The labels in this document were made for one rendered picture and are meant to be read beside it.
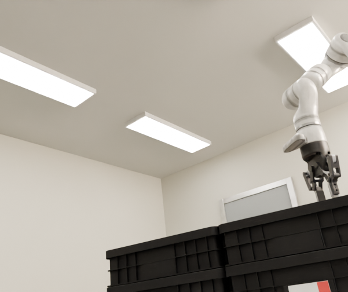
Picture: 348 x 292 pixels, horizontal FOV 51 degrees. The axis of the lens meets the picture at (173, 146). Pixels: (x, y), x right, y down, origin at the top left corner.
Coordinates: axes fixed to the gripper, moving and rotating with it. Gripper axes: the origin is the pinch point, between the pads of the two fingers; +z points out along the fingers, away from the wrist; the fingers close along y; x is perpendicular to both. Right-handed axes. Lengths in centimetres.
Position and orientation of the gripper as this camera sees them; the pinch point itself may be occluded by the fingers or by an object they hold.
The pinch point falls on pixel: (327, 195)
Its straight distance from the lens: 104.9
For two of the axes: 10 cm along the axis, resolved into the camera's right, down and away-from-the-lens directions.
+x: -9.8, 0.1, -2.2
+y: -2.0, 4.2, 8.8
